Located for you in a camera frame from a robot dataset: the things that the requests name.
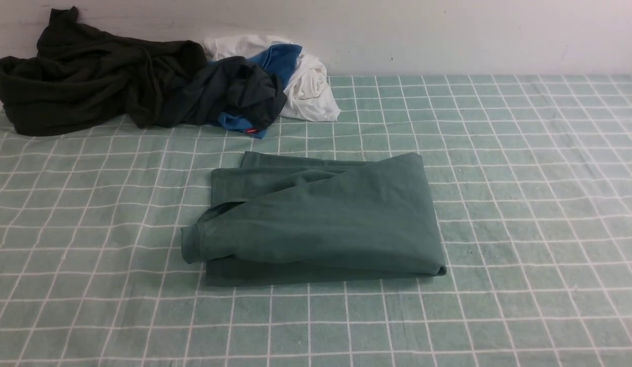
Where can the green long-sleeve shirt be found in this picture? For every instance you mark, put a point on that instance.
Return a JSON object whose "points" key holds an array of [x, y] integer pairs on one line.
{"points": [[277, 220]]}

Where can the white crumpled garment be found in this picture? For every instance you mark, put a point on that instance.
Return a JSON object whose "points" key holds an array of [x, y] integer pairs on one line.
{"points": [[308, 93]]}

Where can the dark grey crumpled garment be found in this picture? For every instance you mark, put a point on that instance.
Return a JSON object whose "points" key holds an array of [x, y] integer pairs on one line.
{"points": [[233, 86]]}

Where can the blue crumpled garment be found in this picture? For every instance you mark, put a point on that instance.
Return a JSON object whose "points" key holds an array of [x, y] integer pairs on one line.
{"points": [[280, 62]]}

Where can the green checkered tablecloth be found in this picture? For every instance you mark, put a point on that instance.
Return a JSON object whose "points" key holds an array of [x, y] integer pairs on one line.
{"points": [[532, 184]]}

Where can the dark olive crumpled garment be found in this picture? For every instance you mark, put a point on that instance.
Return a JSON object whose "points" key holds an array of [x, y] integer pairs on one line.
{"points": [[82, 77]]}

